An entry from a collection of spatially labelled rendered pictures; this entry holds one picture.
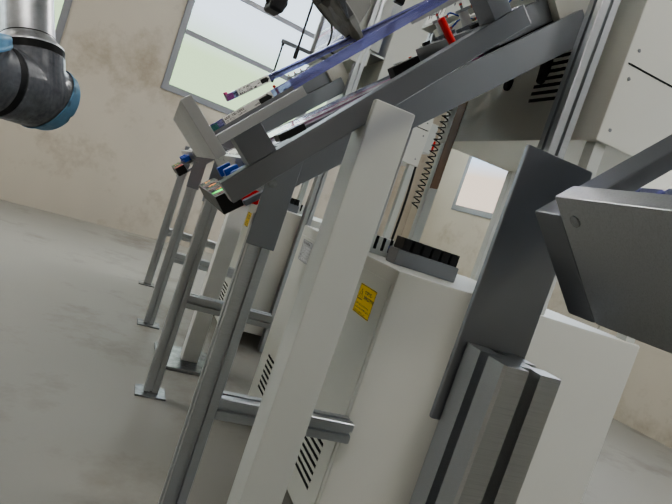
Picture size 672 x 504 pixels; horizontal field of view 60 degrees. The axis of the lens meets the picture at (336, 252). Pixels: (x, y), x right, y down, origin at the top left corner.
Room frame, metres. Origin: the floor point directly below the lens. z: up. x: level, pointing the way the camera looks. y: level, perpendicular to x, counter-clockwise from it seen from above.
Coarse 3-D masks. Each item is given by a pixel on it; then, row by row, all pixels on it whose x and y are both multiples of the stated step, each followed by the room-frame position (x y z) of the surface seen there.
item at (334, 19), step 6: (324, 0) 1.03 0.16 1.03; (324, 6) 1.03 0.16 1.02; (330, 6) 1.02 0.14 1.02; (324, 12) 1.04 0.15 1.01; (330, 12) 1.03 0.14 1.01; (330, 18) 1.04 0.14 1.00; (336, 18) 1.04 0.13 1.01; (336, 24) 1.04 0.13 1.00; (342, 24) 1.04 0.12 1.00; (342, 30) 1.04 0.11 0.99
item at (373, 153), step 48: (384, 144) 0.77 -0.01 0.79; (336, 192) 0.80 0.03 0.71; (384, 192) 0.78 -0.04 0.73; (336, 240) 0.77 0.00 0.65; (336, 288) 0.77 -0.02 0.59; (288, 336) 0.79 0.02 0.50; (336, 336) 0.78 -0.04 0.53; (288, 384) 0.77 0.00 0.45; (288, 432) 0.77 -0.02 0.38; (240, 480) 0.79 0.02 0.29; (288, 480) 0.78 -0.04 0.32
